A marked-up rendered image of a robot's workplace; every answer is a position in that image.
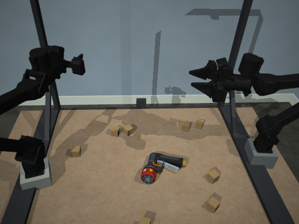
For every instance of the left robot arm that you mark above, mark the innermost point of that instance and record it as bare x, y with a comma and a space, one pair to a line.
264, 84

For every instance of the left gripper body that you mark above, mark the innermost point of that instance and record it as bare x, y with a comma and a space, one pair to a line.
220, 86

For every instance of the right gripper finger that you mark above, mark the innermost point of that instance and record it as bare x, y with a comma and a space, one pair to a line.
80, 56

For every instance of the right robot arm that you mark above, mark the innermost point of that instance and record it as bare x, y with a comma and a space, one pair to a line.
29, 89

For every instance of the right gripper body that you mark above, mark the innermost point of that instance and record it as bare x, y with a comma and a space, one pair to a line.
76, 64

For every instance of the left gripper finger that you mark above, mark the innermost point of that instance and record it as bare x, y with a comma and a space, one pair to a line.
205, 87
201, 73

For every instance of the small tan block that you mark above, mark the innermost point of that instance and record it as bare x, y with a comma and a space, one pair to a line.
213, 176
185, 126
128, 130
199, 124
145, 220
115, 131
213, 204
76, 151

